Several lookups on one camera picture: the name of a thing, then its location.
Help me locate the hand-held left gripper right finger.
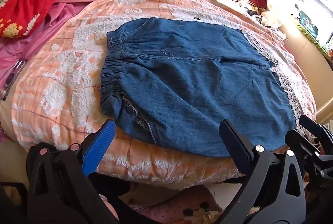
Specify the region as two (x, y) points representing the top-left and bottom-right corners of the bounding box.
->
(219, 118), (307, 224)

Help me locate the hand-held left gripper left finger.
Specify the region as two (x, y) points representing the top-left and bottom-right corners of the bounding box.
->
(26, 119), (120, 224)

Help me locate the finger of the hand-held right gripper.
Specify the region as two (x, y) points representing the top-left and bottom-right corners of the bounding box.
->
(299, 115), (333, 154)
(285, 130), (333, 188)

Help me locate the blue denim pants lace trim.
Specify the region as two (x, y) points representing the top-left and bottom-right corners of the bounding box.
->
(100, 17), (307, 158)

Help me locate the peach quilted bedspread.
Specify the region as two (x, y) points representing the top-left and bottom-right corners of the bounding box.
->
(10, 0), (316, 190)

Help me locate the pink polka dot slipper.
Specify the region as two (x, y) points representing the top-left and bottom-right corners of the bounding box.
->
(130, 185), (224, 224)

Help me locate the green cloth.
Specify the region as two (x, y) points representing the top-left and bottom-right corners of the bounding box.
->
(294, 5), (333, 58)

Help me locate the red floral cloth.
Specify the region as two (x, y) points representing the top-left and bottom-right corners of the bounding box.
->
(0, 0), (78, 38)

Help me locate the white wire rack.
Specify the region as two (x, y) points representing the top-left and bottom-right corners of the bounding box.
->
(307, 133), (323, 151)

